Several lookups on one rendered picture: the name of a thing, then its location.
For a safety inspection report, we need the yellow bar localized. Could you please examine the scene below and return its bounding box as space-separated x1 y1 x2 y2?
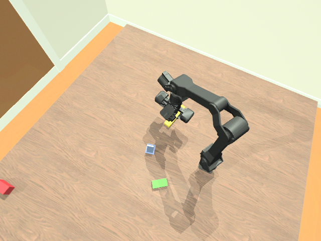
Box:
164 105 185 128

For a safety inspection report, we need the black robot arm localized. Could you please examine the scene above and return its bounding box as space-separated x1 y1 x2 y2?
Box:
157 71 250 174

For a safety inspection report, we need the small light blue block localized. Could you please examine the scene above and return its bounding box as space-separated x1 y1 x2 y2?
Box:
145 144 155 155

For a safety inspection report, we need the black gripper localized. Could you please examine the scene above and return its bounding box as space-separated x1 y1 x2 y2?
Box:
155 91 194 123

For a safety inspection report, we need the green rectangular block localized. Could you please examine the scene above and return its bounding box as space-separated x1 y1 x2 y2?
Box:
152 178 168 189

